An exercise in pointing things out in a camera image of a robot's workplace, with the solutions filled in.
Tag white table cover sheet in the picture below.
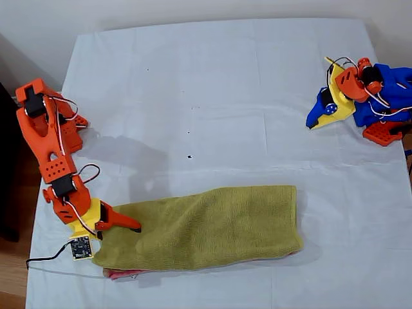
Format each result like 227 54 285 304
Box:
25 17 412 309

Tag black cable of red arm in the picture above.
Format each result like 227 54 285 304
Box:
25 241 73 271

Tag small camera on red arm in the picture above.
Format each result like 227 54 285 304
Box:
68 236 95 261

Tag green towel with pink border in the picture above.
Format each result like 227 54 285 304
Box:
92 184 304 282

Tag dark wooden cabinet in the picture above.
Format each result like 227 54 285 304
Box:
0 80 33 243

